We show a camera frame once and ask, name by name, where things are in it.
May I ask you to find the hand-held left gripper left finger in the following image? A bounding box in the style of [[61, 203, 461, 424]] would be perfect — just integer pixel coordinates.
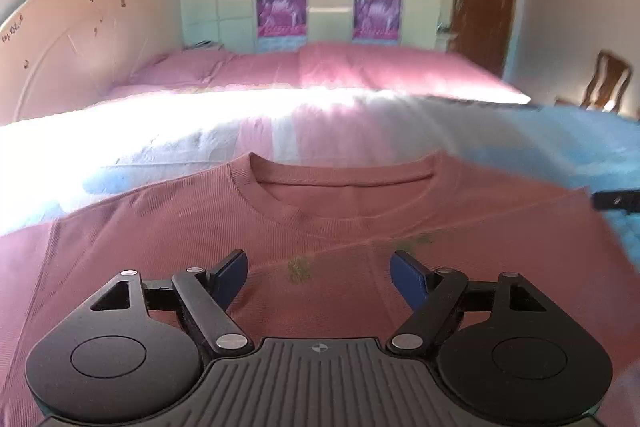
[[87, 249, 256, 358]]

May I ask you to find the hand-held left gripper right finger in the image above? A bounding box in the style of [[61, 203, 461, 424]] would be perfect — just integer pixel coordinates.
[[385, 249, 551, 358]]

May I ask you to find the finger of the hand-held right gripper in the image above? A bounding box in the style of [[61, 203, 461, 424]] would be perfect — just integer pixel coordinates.
[[591, 190, 640, 211]]

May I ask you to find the pink ribbed shirt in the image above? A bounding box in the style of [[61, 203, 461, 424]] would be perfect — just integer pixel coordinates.
[[0, 150, 627, 427]]

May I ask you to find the wooden chair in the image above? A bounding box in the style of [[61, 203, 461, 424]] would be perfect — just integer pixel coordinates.
[[579, 49, 632, 114]]

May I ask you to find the blue grey patterned blanket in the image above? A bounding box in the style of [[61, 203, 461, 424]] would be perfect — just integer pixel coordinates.
[[0, 88, 640, 273]]

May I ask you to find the pink bedspread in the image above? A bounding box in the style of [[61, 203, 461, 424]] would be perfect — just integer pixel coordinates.
[[106, 41, 532, 108]]

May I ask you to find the cream rounded headboard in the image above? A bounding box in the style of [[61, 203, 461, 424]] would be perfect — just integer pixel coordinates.
[[0, 0, 184, 126]]

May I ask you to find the purple pink wall poster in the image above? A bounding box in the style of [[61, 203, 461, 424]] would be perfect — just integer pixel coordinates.
[[352, 0, 403, 42], [255, 0, 307, 39]]

